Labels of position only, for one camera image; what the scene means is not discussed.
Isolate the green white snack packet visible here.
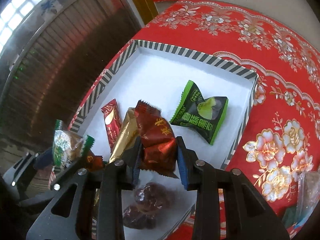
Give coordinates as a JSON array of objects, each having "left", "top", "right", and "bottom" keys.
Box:
[{"left": 52, "top": 120, "right": 95, "bottom": 170}]

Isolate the clear bag of dates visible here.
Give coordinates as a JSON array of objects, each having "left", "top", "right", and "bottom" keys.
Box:
[{"left": 123, "top": 182, "right": 175, "bottom": 230}]

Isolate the clear plastic snack bag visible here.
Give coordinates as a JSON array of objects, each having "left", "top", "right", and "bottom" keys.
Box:
[{"left": 295, "top": 171, "right": 319, "bottom": 226}]

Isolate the red foil snack packet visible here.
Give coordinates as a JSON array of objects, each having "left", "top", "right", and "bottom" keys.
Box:
[{"left": 135, "top": 100, "right": 177, "bottom": 178}]

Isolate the green black snack packet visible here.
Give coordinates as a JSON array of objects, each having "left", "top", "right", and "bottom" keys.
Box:
[{"left": 170, "top": 80, "right": 228, "bottom": 145}]

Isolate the small red candy packet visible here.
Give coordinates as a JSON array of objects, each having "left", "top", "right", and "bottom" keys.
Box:
[{"left": 86, "top": 151, "right": 104, "bottom": 172}]

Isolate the dark green pouch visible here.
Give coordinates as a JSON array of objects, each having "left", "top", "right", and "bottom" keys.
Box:
[{"left": 281, "top": 205, "right": 297, "bottom": 229}]

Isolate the gold snack packet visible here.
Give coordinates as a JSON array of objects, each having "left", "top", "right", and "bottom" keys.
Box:
[{"left": 108, "top": 107, "right": 138, "bottom": 163}]

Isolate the red floral tablecloth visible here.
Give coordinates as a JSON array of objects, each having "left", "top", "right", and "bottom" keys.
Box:
[{"left": 67, "top": 0, "right": 320, "bottom": 240}]

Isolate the red stick snack packet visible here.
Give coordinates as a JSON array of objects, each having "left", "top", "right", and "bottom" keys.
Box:
[{"left": 101, "top": 99, "right": 122, "bottom": 151}]

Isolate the brown louvered door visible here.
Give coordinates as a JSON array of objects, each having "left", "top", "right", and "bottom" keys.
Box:
[{"left": 1, "top": 0, "right": 137, "bottom": 142}]

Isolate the striped white tray box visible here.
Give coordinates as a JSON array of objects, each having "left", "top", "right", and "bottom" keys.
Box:
[{"left": 68, "top": 39, "right": 259, "bottom": 240}]

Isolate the window with panes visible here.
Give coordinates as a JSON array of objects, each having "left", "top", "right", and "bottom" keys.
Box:
[{"left": 1, "top": 0, "right": 42, "bottom": 49}]

